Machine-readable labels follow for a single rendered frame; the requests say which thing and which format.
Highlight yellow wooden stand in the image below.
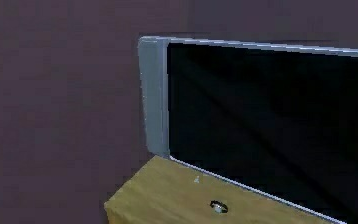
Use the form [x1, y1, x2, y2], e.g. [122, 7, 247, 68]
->
[103, 154, 335, 224]

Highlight small black ring object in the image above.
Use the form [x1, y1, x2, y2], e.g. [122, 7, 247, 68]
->
[209, 199, 229, 215]

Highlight grey framed television set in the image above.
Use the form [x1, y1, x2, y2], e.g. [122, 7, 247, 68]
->
[137, 35, 358, 224]

